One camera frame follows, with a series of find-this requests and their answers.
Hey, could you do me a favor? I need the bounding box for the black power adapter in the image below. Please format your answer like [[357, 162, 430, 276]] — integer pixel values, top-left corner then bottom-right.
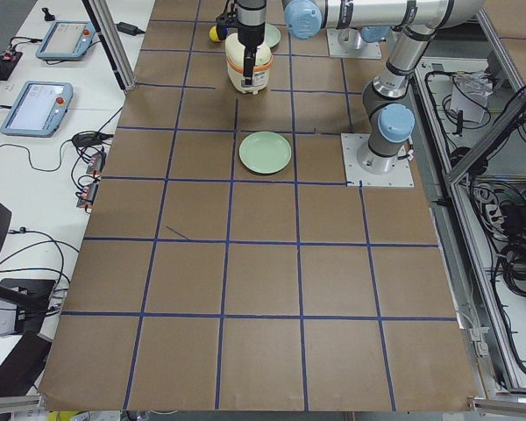
[[116, 22, 145, 36]]

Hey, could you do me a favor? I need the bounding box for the black coiled cables bundle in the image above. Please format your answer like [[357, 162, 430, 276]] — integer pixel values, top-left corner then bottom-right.
[[490, 239, 526, 299]]

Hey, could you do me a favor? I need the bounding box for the blue teach pendant far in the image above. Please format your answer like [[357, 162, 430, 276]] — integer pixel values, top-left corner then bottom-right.
[[36, 21, 96, 61]]

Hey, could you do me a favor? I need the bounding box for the white rice cooker orange handle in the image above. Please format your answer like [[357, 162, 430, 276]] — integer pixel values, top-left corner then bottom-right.
[[224, 32, 274, 96]]

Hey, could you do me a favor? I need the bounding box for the blue teach pendant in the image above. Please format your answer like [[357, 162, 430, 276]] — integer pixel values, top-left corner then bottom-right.
[[36, 21, 96, 61], [0, 81, 74, 138]]

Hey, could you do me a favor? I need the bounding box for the yellow toy potato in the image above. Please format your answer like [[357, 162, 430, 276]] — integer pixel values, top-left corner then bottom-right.
[[209, 25, 227, 43]]

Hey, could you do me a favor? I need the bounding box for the blue teach pendant near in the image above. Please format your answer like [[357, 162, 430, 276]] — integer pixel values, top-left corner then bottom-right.
[[0, 81, 74, 138]]

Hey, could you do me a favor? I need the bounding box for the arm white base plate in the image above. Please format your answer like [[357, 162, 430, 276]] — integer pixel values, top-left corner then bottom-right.
[[326, 26, 383, 60], [341, 133, 415, 189]]

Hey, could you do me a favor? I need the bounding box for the aluminium frame post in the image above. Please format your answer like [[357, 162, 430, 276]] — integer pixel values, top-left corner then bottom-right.
[[82, 0, 136, 92]]

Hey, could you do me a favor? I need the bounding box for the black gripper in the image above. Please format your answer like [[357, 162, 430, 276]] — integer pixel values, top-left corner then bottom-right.
[[216, 0, 267, 86]]

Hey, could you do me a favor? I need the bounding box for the green plate far side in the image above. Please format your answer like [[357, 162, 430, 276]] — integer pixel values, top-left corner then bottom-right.
[[238, 132, 292, 175]]

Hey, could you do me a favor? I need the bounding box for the green plate near potato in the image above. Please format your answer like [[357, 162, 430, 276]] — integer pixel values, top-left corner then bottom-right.
[[264, 24, 281, 48]]

